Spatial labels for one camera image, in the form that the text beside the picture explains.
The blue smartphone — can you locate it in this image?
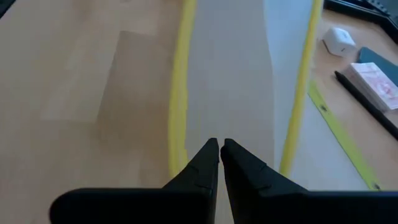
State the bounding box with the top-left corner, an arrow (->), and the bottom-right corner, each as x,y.
356,46 -> 398,86

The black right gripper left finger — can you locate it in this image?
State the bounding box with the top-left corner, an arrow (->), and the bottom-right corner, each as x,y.
49,138 -> 220,224

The small white card box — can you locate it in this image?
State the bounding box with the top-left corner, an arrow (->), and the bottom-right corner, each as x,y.
345,62 -> 398,113

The black pen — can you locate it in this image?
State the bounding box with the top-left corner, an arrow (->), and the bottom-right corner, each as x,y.
334,70 -> 398,141

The white mesh pouch yellow trim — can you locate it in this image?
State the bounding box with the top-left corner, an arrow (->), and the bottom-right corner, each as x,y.
167,0 -> 384,191

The white charger cube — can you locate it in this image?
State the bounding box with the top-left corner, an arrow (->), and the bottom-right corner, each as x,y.
322,27 -> 357,57

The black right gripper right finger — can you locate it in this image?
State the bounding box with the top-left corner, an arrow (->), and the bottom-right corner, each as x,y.
220,138 -> 398,224

